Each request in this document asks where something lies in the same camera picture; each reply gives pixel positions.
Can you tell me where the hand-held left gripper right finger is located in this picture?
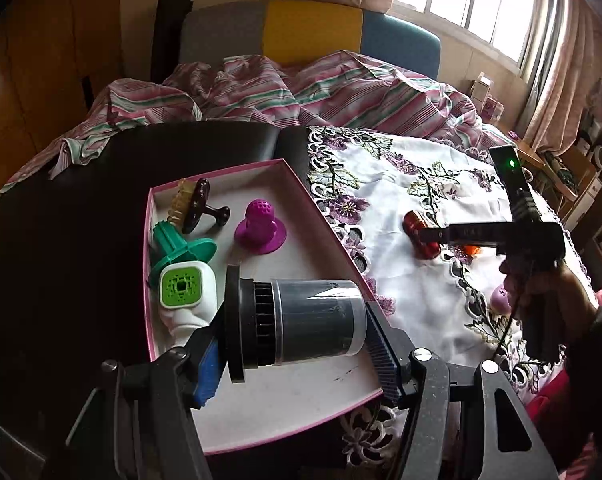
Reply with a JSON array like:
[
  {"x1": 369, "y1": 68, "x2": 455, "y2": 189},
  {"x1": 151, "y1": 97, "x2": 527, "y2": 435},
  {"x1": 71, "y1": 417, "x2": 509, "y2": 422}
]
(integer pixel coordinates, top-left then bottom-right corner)
[{"x1": 363, "y1": 300, "x2": 562, "y2": 480}]

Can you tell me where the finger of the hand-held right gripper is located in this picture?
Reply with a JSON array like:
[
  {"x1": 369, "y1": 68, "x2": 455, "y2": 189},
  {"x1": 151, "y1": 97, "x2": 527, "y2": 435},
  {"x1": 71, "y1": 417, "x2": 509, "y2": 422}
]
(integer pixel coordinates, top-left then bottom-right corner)
[{"x1": 420, "y1": 224, "x2": 504, "y2": 250}]

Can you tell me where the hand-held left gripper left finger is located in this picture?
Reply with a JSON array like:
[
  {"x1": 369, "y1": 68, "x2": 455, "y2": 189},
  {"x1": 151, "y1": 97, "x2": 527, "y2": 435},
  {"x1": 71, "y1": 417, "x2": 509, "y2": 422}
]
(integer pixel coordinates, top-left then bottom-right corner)
[{"x1": 41, "y1": 310, "x2": 232, "y2": 480}]

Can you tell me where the red translucent plastic piece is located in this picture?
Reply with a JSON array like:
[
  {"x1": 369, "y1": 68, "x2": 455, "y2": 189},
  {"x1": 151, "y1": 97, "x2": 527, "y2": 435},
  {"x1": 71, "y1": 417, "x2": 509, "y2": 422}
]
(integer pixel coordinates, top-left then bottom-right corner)
[{"x1": 402, "y1": 210, "x2": 442, "y2": 260}]

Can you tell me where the pink brush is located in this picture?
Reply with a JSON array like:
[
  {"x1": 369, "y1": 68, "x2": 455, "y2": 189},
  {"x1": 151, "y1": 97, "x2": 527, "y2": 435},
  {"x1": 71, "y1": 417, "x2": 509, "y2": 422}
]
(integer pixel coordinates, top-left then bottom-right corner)
[{"x1": 491, "y1": 285, "x2": 512, "y2": 313}]

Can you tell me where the black cylinder filter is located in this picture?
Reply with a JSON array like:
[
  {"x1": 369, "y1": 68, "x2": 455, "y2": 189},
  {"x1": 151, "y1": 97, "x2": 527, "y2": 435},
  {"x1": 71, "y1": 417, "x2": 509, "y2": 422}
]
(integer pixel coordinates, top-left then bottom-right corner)
[{"x1": 223, "y1": 264, "x2": 369, "y2": 383}]

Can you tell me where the white box with pink rim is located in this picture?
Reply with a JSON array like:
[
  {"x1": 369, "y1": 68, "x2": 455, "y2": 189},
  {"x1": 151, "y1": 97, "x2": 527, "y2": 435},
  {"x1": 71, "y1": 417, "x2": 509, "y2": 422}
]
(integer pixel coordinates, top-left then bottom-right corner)
[{"x1": 142, "y1": 158, "x2": 384, "y2": 456}]

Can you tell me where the white device with green face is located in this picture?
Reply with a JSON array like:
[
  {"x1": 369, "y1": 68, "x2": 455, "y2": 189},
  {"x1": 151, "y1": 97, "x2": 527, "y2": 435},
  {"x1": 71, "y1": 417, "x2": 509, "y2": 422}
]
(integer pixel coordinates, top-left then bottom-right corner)
[{"x1": 156, "y1": 260, "x2": 216, "y2": 348}]

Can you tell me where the green ribbed plastic plunger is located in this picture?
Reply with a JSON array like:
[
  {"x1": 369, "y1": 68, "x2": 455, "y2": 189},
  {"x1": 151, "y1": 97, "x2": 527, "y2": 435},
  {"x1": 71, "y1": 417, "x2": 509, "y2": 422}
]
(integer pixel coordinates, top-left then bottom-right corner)
[{"x1": 148, "y1": 220, "x2": 218, "y2": 286}]

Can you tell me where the purple silicone nub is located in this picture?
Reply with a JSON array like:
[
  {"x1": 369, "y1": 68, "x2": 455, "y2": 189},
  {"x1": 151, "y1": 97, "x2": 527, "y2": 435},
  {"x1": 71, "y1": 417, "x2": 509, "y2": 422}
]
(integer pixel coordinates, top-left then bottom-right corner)
[{"x1": 234, "y1": 199, "x2": 288, "y2": 255}]

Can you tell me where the brown massage comb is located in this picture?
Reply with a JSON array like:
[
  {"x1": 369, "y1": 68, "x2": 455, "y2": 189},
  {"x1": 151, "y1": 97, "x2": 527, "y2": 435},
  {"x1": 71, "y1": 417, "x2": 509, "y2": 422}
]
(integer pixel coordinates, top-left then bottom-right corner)
[{"x1": 170, "y1": 177, "x2": 232, "y2": 235}]

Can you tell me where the person's right forearm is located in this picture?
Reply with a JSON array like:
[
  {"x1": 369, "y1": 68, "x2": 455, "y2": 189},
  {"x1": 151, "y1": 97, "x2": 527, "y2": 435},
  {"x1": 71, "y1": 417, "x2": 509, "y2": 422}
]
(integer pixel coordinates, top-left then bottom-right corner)
[{"x1": 563, "y1": 300, "x2": 602, "y2": 466}]

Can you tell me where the person's right hand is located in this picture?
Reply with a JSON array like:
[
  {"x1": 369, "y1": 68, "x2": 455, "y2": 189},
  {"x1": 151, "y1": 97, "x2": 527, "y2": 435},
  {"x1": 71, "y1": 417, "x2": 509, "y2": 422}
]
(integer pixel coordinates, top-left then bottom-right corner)
[{"x1": 500, "y1": 255, "x2": 599, "y2": 341}]

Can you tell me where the cluttered wooden desk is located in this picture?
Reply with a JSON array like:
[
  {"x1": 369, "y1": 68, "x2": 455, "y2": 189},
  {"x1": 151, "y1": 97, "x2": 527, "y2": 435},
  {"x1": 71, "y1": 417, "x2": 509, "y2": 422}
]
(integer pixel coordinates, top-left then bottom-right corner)
[{"x1": 511, "y1": 130, "x2": 602, "y2": 281}]

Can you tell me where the white floral tablecloth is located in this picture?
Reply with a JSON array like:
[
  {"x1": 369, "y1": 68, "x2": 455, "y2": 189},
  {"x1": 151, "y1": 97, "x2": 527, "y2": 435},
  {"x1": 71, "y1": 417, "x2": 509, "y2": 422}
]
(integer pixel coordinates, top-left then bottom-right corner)
[{"x1": 281, "y1": 125, "x2": 589, "y2": 466}]

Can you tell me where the white cardboard box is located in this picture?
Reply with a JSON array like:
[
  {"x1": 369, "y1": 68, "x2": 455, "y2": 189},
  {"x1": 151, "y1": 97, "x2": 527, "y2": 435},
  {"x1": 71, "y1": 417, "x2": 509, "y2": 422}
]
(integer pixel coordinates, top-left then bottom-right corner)
[{"x1": 468, "y1": 77, "x2": 494, "y2": 108}]

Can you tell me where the person's red garment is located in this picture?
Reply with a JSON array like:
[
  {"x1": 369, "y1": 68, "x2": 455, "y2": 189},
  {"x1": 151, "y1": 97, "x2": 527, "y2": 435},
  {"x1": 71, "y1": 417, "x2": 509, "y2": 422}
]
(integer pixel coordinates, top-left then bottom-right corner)
[{"x1": 523, "y1": 375, "x2": 596, "y2": 480}]

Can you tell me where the pink striped blanket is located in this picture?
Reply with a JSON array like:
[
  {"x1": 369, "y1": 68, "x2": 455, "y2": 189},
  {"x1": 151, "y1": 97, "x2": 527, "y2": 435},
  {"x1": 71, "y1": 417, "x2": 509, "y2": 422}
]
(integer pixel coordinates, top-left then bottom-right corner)
[{"x1": 0, "y1": 50, "x2": 522, "y2": 201}]

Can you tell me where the window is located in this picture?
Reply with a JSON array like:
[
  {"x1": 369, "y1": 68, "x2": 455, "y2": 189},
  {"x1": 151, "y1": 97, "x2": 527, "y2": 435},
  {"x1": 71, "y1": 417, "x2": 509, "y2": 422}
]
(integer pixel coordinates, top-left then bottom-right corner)
[{"x1": 388, "y1": 0, "x2": 564, "y2": 68}]

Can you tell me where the grey yellow blue headboard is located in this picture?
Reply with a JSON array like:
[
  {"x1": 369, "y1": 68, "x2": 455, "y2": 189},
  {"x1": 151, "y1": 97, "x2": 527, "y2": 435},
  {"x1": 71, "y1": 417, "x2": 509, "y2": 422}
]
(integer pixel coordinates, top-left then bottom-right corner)
[{"x1": 178, "y1": 0, "x2": 442, "y2": 81}]

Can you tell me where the wooden wardrobe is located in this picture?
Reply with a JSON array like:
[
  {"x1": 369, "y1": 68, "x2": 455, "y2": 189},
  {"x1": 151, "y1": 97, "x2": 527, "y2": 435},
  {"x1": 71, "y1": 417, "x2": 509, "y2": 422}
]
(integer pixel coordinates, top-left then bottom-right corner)
[{"x1": 0, "y1": 0, "x2": 122, "y2": 211}]

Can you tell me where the black rolled mat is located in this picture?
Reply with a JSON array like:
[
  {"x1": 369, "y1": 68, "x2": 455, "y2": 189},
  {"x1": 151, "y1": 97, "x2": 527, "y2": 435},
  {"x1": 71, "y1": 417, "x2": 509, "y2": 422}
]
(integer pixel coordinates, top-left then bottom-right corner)
[{"x1": 151, "y1": 0, "x2": 194, "y2": 83}]

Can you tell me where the black cable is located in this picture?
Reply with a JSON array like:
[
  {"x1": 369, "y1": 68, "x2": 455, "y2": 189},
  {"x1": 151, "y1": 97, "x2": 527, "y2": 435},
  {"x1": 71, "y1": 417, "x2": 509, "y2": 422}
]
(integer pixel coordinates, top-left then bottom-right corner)
[{"x1": 488, "y1": 260, "x2": 526, "y2": 361}]

